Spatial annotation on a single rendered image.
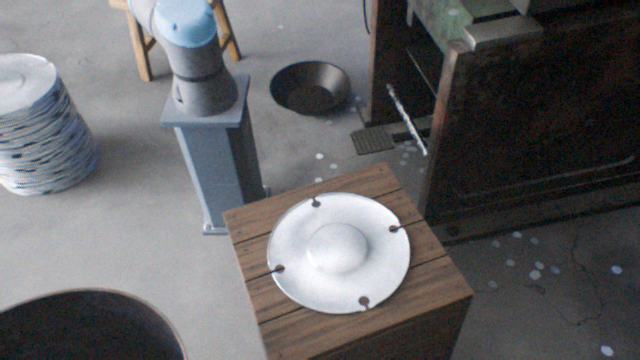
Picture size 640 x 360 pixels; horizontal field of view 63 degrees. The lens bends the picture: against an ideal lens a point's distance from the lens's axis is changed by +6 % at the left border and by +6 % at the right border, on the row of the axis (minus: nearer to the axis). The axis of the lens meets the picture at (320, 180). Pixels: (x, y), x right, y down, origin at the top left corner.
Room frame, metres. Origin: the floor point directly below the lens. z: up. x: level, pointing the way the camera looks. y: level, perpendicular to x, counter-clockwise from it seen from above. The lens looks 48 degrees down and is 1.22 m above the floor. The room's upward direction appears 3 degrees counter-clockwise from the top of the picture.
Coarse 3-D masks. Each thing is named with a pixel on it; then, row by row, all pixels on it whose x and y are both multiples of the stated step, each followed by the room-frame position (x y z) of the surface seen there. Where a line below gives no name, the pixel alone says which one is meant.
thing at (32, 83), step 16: (0, 64) 1.32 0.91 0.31; (16, 64) 1.32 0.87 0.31; (32, 64) 1.32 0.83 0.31; (48, 64) 1.32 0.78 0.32; (0, 80) 1.23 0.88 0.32; (16, 80) 1.23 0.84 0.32; (32, 80) 1.24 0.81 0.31; (48, 80) 1.24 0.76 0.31; (0, 96) 1.17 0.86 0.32; (16, 96) 1.17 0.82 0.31; (32, 96) 1.17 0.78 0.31; (0, 112) 1.10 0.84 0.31
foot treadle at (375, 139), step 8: (368, 128) 1.14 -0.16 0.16; (376, 128) 1.14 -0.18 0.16; (384, 128) 1.13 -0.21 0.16; (352, 136) 1.11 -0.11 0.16; (360, 136) 1.10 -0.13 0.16; (368, 136) 1.10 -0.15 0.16; (376, 136) 1.10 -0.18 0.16; (384, 136) 1.10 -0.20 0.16; (392, 136) 1.11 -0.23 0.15; (400, 136) 1.11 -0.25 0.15; (408, 136) 1.11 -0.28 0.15; (424, 136) 1.11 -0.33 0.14; (360, 144) 1.07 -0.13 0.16; (368, 144) 1.07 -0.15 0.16; (376, 144) 1.07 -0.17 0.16; (384, 144) 1.06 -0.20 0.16; (392, 144) 1.06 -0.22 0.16; (360, 152) 1.04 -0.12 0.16; (368, 152) 1.04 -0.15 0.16
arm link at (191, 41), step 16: (160, 0) 0.99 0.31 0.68; (176, 0) 0.99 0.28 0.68; (192, 0) 1.00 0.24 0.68; (160, 16) 0.94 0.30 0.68; (176, 16) 0.94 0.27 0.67; (192, 16) 0.95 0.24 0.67; (208, 16) 0.96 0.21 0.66; (160, 32) 0.95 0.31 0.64; (176, 32) 0.92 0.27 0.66; (192, 32) 0.92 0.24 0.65; (208, 32) 0.94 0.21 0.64; (176, 48) 0.92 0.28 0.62; (192, 48) 0.91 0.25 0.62; (208, 48) 0.93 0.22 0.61; (176, 64) 0.92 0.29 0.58; (192, 64) 0.91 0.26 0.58; (208, 64) 0.92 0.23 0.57
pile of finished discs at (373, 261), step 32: (288, 224) 0.65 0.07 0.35; (320, 224) 0.64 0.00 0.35; (352, 224) 0.64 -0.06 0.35; (384, 224) 0.63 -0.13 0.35; (288, 256) 0.56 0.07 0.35; (320, 256) 0.56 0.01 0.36; (352, 256) 0.55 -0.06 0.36; (384, 256) 0.55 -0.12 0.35; (288, 288) 0.49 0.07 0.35; (320, 288) 0.49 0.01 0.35; (352, 288) 0.48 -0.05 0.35; (384, 288) 0.48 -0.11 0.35
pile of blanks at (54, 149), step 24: (48, 96) 1.18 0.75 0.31; (0, 120) 1.09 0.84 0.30; (24, 120) 1.11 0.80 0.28; (48, 120) 1.14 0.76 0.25; (72, 120) 1.21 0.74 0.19; (0, 144) 1.08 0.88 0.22; (24, 144) 1.09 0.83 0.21; (48, 144) 1.12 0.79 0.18; (72, 144) 1.16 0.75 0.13; (96, 144) 1.27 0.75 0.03; (0, 168) 1.09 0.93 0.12; (24, 168) 1.08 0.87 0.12; (48, 168) 1.10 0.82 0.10; (72, 168) 1.13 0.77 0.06; (24, 192) 1.08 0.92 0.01; (48, 192) 1.09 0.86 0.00
